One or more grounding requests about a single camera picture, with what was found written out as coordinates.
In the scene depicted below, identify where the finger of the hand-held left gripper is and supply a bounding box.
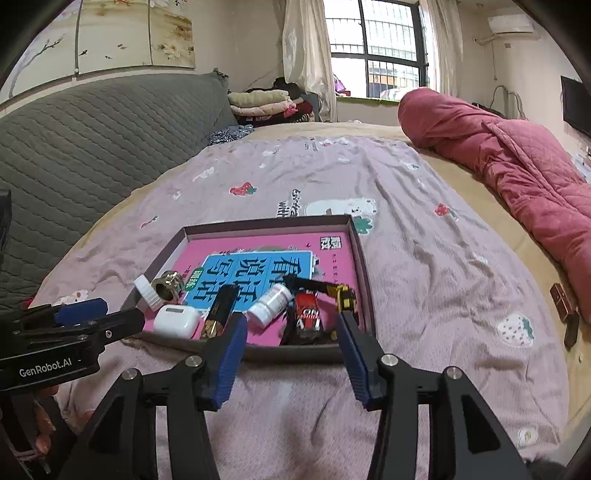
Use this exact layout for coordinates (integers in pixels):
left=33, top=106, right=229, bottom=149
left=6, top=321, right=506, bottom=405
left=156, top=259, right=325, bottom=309
left=53, top=298, right=109, bottom=325
left=69, top=307, right=146, bottom=344

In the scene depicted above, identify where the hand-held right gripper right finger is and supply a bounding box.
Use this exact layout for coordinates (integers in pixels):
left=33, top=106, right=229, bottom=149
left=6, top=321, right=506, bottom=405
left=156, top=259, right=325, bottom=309
left=335, top=311, right=532, bottom=480

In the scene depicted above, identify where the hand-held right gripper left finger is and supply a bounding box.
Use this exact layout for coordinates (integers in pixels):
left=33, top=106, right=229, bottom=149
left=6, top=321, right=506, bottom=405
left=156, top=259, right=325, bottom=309
left=69, top=311, right=249, bottom=480

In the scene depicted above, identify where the white bottle cap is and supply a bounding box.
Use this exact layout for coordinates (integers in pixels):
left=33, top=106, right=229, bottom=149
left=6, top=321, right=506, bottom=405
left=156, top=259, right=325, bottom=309
left=134, top=275, right=164, bottom=311

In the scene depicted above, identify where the white earbuds case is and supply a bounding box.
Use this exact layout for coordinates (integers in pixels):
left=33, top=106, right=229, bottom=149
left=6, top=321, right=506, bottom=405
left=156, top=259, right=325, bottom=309
left=153, top=303, right=201, bottom=340

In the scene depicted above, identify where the dark cardboard box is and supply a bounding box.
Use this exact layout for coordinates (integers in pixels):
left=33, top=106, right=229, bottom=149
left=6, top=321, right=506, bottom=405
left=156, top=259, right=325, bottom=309
left=121, top=215, right=376, bottom=365

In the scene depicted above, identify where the yellow black wristwatch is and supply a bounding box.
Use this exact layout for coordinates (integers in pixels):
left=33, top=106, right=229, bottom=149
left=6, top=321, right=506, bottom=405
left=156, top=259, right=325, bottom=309
left=283, top=275, right=358, bottom=324

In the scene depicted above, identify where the metal ring fitting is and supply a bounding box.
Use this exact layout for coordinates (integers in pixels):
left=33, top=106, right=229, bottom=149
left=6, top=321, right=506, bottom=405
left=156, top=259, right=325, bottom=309
left=154, top=271, right=186, bottom=305

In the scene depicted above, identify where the small white bottle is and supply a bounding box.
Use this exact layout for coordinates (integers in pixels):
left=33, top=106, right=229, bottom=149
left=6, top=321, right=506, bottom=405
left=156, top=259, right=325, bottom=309
left=247, top=284, right=294, bottom=329

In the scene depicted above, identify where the person's left hand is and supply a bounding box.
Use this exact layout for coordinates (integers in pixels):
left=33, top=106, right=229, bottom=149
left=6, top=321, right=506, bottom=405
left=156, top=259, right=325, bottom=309
left=32, top=385, right=63, bottom=455

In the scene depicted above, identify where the pink strawberry print blanket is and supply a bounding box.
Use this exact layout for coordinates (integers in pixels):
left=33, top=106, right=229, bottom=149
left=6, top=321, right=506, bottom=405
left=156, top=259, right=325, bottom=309
left=28, top=136, right=571, bottom=480

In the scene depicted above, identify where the pink book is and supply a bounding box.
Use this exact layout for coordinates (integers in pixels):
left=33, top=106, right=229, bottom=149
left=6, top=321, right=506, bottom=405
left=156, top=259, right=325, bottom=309
left=143, top=231, right=361, bottom=342

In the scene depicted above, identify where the grey quilted headboard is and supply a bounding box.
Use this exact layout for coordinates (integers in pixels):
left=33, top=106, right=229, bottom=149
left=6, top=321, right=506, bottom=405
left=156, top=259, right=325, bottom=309
left=0, top=71, right=238, bottom=315

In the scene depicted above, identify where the beige bed sheet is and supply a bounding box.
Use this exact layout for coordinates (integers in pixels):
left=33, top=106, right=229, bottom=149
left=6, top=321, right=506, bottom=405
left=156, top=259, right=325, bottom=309
left=28, top=121, right=591, bottom=462

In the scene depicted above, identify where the blue patterned cloth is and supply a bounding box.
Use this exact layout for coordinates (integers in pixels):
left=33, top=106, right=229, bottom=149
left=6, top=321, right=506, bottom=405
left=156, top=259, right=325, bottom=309
left=208, top=124, right=254, bottom=146

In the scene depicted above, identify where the pink folded blanket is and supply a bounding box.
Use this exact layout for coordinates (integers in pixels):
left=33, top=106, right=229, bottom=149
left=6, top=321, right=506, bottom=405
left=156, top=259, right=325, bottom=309
left=229, top=102, right=298, bottom=117

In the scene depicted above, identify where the dark clothes pile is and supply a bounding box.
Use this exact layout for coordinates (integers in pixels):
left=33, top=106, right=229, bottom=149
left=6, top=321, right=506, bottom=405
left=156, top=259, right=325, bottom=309
left=238, top=76, right=321, bottom=125

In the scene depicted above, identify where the red quilted duvet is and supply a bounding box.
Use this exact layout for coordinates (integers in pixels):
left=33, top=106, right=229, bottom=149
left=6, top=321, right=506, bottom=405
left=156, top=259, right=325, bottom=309
left=398, top=88, right=591, bottom=319

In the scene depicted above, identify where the cream folded blanket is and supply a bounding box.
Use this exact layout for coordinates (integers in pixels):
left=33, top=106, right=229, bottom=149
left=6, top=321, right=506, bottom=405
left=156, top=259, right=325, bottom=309
left=228, top=89, right=291, bottom=109

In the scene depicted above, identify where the white curtain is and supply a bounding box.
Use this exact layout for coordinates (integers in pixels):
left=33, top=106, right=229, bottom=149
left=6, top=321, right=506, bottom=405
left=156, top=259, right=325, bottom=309
left=281, top=0, right=338, bottom=123
left=418, top=0, right=462, bottom=97

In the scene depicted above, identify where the barred window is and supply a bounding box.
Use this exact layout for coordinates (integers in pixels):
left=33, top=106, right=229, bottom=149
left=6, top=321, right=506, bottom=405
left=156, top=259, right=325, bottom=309
left=324, top=0, right=428, bottom=100

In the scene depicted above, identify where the black television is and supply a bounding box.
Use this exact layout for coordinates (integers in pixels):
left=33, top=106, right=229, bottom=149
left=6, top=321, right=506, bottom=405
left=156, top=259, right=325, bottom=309
left=560, top=75, right=591, bottom=139

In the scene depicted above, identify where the white air conditioner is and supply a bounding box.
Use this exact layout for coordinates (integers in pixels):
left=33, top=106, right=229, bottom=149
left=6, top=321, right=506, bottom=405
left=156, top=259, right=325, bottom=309
left=488, top=13, right=535, bottom=35

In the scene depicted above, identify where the floral wall panel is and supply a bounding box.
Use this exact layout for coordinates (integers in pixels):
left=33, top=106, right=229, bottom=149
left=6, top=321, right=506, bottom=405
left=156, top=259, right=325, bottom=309
left=0, top=0, right=197, bottom=104

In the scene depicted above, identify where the grey wall cable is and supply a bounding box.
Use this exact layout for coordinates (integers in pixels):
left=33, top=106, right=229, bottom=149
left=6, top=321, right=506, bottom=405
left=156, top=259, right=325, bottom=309
left=489, top=84, right=527, bottom=120

